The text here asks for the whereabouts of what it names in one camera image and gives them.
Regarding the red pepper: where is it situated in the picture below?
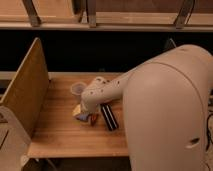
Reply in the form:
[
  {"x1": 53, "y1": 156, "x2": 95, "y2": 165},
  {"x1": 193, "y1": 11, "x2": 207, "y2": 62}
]
[{"x1": 90, "y1": 114, "x2": 99, "y2": 126}]

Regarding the right dark side panel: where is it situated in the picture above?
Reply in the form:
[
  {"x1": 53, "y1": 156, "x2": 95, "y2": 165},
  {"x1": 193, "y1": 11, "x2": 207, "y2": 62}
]
[{"x1": 164, "y1": 38, "x2": 176, "y2": 51}]

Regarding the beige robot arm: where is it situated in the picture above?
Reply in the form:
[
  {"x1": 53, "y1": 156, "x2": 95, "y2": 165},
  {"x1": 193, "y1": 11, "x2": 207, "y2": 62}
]
[{"x1": 81, "y1": 45, "x2": 213, "y2": 171}]

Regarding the wooden shelf frame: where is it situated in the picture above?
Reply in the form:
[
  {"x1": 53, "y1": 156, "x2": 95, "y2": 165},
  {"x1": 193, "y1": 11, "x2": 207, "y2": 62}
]
[{"x1": 0, "y1": 0, "x2": 213, "y2": 32}]

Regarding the left wooden side panel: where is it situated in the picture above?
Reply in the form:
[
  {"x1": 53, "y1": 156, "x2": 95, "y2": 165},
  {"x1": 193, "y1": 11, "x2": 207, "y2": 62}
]
[{"x1": 0, "y1": 38, "x2": 49, "y2": 141}]

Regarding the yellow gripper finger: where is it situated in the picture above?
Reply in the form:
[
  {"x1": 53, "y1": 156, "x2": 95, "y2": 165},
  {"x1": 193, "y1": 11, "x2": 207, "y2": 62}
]
[{"x1": 72, "y1": 104, "x2": 81, "y2": 117}]

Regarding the black striped box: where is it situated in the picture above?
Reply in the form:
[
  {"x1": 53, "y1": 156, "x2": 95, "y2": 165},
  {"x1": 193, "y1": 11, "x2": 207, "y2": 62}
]
[{"x1": 101, "y1": 104, "x2": 119, "y2": 131}]

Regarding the clear plastic cup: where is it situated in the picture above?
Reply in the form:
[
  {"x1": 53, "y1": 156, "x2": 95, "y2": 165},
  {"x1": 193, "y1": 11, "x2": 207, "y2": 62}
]
[{"x1": 70, "y1": 82, "x2": 86, "y2": 99}]

